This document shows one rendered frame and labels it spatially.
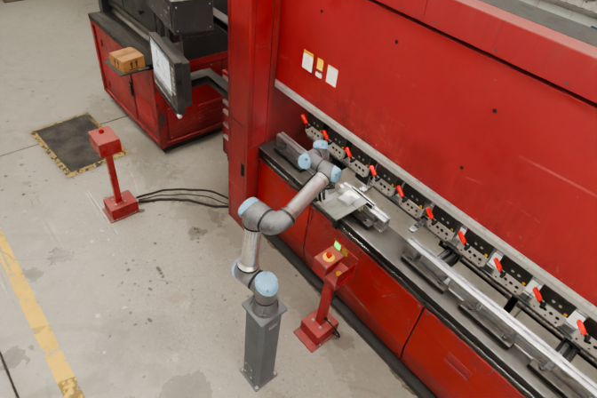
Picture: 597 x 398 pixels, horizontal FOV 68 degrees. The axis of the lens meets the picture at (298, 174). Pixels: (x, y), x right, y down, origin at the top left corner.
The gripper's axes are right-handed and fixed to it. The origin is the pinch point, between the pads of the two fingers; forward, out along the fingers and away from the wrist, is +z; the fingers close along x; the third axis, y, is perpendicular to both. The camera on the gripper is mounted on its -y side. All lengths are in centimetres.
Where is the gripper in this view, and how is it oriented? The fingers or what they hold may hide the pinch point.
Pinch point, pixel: (321, 202)
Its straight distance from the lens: 243.9
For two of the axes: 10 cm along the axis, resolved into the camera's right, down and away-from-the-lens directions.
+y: 9.4, -2.1, 2.5
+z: 0.9, 9.0, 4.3
